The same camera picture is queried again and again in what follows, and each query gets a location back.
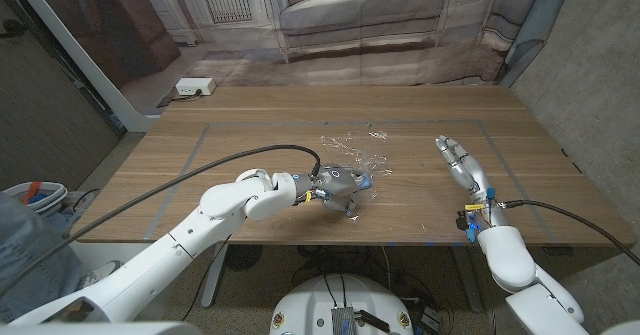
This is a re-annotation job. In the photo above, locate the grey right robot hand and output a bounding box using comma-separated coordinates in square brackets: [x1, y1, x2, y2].
[434, 134, 507, 229]

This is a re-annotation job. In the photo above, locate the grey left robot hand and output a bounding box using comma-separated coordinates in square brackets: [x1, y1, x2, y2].
[292, 163, 374, 218]

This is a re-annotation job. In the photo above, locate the small blue toy camera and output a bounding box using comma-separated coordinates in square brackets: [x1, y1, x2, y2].
[352, 172, 374, 192]

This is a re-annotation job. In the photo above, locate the clear cellophane sheet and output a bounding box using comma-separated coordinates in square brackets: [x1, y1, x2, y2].
[319, 130, 394, 223]

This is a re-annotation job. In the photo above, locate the grey table leg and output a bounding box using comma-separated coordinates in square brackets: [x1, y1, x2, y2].
[452, 244, 484, 314]

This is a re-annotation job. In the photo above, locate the white robot torso base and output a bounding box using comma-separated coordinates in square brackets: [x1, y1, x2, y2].
[268, 273, 415, 335]

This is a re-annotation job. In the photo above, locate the grey finned electronics box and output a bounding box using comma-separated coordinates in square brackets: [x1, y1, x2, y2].
[331, 305, 357, 335]

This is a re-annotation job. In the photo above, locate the printed sofa room backdrop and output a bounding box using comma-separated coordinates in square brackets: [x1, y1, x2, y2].
[24, 0, 551, 117]

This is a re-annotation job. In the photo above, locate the blue-grey rolled backdrop edge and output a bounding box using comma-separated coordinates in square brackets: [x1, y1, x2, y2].
[497, 0, 576, 88]

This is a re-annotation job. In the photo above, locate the white power strip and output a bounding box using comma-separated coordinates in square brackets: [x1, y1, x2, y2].
[174, 77, 217, 97]

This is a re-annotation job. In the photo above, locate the white plastic bucket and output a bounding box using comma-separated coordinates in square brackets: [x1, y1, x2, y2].
[4, 180, 69, 214]

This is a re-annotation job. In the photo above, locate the person in blue jeans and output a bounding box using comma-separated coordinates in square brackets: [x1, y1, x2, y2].
[0, 192, 124, 322]

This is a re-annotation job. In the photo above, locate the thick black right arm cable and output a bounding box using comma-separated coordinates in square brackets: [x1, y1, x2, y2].
[499, 199, 640, 268]

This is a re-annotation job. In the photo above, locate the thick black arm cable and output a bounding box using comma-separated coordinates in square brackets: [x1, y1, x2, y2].
[499, 199, 640, 268]
[0, 144, 323, 299]

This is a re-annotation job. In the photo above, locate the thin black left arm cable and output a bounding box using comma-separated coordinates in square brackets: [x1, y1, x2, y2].
[182, 233, 234, 322]

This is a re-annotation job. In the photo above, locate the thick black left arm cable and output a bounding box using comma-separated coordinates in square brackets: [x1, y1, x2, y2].
[0, 144, 323, 299]

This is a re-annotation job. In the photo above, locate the white backdrop frame pole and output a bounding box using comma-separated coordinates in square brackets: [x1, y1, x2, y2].
[8, 0, 162, 133]

